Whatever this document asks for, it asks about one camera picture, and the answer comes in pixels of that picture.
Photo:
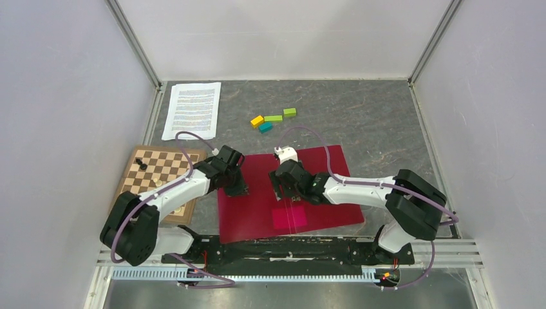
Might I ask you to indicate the white comb cable duct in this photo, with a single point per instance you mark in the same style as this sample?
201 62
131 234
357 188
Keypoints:
184 274

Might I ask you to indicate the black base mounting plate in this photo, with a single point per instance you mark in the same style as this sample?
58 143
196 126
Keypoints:
292 255

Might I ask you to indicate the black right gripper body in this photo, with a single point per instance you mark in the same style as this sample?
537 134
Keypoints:
294 190

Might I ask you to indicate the long lime green block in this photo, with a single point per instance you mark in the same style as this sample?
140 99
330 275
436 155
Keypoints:
273 118

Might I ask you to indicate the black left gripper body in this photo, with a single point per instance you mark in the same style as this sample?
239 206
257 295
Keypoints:
228 173

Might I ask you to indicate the wooden chessboard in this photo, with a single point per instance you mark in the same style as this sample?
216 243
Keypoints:
164 163

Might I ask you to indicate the black chess piece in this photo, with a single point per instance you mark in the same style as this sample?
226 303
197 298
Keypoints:
141 164

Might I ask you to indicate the aluminium frame post right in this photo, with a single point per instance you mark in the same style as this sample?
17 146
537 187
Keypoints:
434 40

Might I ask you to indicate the cream chess piece upper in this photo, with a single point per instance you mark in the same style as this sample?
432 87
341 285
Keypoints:
158 182

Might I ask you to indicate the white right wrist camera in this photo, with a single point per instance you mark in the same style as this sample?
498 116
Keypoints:
284 154

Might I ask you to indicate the red clip file folder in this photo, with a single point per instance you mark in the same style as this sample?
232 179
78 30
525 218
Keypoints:
258 214

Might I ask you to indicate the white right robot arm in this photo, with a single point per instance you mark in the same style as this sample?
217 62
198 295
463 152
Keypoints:
414 204

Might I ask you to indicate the yellow block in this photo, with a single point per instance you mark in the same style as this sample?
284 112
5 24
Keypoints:
257 121

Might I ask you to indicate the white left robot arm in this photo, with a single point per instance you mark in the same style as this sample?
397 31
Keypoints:
132 231

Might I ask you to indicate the short lime green block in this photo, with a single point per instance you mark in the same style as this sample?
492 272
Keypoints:
289 112

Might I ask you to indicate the aluminium frame post left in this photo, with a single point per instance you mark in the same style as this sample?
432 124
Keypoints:
130 35

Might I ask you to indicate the printed white paper sheets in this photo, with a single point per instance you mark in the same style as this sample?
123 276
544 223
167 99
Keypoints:
194 108

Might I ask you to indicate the teal block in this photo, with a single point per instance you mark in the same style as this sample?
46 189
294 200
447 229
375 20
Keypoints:
265 127

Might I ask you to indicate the aluminium frame post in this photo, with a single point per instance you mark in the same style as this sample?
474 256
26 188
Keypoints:
130 35
434 40

